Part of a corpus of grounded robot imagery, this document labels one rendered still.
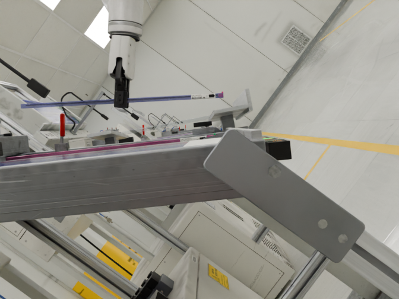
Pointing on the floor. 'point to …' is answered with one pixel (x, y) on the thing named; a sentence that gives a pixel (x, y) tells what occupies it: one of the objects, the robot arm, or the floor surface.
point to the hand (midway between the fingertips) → (121, 99)
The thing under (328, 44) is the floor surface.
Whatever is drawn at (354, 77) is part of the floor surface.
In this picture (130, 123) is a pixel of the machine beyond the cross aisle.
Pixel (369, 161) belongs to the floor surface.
